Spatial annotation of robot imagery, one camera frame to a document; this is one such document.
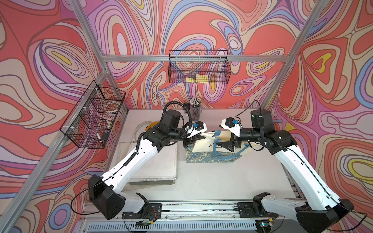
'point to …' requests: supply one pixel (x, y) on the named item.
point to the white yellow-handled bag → (161, 166)
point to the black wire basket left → (91, 123)
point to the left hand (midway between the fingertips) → (204, 135)
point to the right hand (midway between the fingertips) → (221, 136)
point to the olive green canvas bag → (153, 182)
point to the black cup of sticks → (195, 104)
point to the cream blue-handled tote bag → (206, 148)
